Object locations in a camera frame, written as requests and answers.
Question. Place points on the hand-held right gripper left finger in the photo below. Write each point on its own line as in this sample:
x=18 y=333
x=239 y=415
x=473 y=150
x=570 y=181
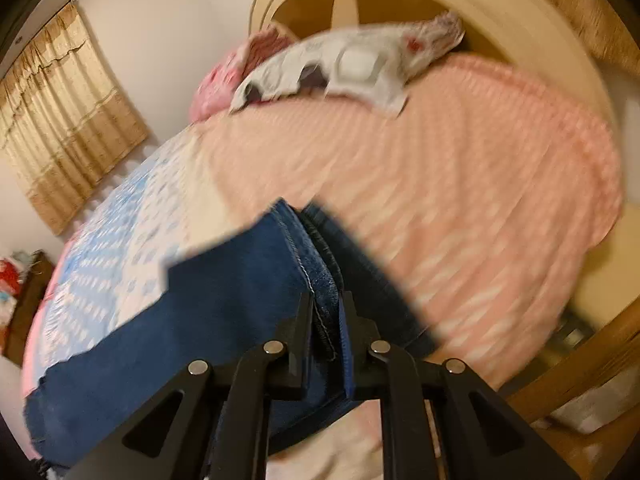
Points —
x=297 y=355

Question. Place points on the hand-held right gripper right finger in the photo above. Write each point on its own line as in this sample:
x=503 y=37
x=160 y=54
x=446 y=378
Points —
x=348 y=355

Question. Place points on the blue denim pants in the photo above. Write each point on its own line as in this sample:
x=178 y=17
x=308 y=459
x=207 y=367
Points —
x=200 y=320

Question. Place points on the pink striped blanket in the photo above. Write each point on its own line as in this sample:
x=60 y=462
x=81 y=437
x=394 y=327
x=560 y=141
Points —
x=450 y=185

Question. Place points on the blue printed blanket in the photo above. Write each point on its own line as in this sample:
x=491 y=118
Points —
x=115 y=260

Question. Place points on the wooden chair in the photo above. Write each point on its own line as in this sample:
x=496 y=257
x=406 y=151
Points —
x=590 y=360

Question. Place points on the brown wooden cabinet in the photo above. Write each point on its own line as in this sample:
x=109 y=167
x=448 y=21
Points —
x=30 y=300

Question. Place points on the pink floral pillow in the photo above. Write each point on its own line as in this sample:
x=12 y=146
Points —
x=220 y=85

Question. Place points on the white grey patterned pillow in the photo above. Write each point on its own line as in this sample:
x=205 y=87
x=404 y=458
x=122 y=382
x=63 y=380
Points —
x=350 y=60

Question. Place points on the red paper bag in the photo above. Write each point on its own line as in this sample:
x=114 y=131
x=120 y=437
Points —
x=10 y=275

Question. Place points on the beige patterned window curtain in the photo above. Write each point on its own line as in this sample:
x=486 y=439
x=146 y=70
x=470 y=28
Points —
x=60 y=125

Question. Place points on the cream arched headboard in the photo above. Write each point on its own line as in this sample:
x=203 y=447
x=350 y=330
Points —
x=345 y=5

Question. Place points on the beige curtain behind headboard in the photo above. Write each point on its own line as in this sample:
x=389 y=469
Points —
x=590 y=10

